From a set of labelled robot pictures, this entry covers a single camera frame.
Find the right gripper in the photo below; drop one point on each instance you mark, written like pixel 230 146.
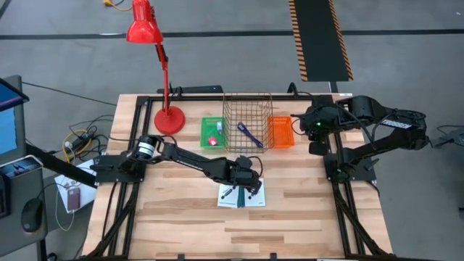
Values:
pixel 319 116

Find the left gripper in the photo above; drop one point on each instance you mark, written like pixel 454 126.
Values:
pixel 239 177

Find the blue purple pen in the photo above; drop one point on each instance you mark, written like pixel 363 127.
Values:
pixel 250 135

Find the small pink box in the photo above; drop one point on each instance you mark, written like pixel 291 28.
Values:
pixel 212 141

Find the small white grey adapter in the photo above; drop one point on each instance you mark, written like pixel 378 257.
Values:
pixel 219 127

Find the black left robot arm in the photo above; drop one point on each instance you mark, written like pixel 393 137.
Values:
pixel 188 161

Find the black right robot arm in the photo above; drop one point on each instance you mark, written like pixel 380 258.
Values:
pixel 362 107

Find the orange plastic basket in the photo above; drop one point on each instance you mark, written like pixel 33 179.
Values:
pixel 282 132

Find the green plastic basket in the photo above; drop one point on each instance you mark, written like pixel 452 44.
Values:
pixel 212 127

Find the black yellow striped floor mat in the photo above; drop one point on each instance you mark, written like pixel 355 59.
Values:
pixel 320 40

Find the dark floor stand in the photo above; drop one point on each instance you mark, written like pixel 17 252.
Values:
pixel 449 138

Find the white paper sheet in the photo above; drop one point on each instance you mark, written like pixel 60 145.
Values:
pixel 87 197

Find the maroon phone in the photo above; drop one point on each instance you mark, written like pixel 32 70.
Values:
pixel 73 199

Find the black diagonal support beam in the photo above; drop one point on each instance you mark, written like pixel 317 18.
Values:
pixel 58 165

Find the red desk lamp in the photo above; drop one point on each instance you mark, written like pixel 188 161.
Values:
pixel 145 25

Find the black computer mouse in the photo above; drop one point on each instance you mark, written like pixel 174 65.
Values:
pixel 32 214

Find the grey side desk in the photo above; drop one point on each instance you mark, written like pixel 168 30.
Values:
pixel 14 239

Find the black keyboard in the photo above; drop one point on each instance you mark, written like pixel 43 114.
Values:
pixel 3 197

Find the monitor with blue screen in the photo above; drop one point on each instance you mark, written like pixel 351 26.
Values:
pixel 7 130

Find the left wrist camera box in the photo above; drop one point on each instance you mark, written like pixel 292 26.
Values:
pixel 244 162

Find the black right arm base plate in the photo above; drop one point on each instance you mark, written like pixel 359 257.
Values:
pixel 364 175

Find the black aluminium table frame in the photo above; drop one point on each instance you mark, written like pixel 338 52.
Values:
pixel 195 98

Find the black flat bracket bar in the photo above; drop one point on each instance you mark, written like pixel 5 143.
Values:
pixel 199 89

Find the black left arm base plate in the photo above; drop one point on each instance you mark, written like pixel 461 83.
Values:
pixel 108 174

